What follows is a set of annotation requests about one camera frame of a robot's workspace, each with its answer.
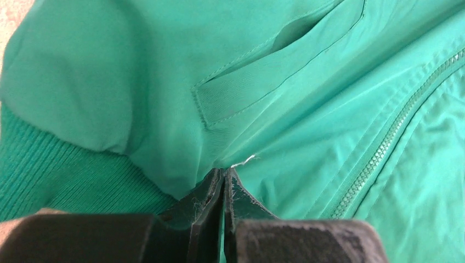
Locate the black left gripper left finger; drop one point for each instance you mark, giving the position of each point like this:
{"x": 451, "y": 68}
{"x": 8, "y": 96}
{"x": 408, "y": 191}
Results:
{"x": 189, "y": 231}

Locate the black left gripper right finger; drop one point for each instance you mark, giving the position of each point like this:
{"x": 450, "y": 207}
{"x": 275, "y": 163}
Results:
{"x": 254, "y": 234}

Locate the green zip-up jacket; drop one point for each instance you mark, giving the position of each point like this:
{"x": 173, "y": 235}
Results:
{"x": 326, "y": 110}

